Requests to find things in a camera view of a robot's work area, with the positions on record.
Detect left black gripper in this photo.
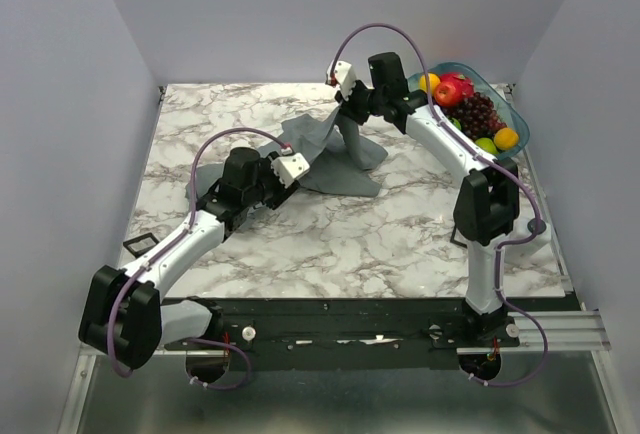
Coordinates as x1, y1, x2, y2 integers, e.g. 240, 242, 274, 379
244, 151, 302, 211

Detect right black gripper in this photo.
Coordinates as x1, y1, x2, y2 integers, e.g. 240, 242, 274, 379
333, 77, 385, 127

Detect grey button shirt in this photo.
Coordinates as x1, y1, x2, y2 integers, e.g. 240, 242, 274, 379
186, 109, 388, 221

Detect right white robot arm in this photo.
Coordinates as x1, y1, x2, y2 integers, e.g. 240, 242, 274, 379
326, 52, 520, 346

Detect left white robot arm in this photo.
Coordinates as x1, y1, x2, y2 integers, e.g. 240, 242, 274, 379
78, 148, 310, 370

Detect orange at tub back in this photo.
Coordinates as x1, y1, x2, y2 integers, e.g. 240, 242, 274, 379
418, 72, 441, 93

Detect orange at tub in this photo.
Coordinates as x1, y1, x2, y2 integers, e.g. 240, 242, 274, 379
418, 72, 441, 93
493, 127, 520, 151

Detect red apple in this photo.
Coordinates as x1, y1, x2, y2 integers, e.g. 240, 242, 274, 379
433, 81, 463, 107

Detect green striped melon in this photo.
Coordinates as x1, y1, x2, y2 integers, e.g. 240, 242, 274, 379
449, 118, 462, 132

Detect pink dragon fruit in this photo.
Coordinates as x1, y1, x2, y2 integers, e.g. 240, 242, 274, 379
440, 72, 475, 98

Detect dark purple grapes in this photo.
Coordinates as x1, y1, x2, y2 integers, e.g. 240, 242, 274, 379
443, 93, 507, 141

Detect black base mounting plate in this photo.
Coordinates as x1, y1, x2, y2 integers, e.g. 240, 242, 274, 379
102, 296, 586, 373

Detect orange at tub front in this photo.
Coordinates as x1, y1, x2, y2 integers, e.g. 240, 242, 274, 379
493, 127, 520, 151

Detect clear teal fruit tub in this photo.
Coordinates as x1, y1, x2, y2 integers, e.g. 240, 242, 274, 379
429, 62, 530, 159

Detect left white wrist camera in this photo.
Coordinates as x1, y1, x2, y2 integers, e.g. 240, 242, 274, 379
271, 153, 310, 188

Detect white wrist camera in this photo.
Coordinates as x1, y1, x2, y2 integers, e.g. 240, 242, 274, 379
325, 61, 358, 99
271, 153, 310, 188

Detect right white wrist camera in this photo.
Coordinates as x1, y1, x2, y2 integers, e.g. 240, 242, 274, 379
325, 61, 358, 99

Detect left black square frame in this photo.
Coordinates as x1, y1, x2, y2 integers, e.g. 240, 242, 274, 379
122, 232, 159, 258

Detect black square frame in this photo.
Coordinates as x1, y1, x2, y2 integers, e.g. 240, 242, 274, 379
122, 232, 159, 258
449, 226, 467, 249

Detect right black square frame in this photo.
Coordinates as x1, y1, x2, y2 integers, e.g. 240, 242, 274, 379
449, 226, 467, 249

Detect aluminium rail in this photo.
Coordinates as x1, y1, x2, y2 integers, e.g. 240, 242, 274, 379
79, 311, 614, 355

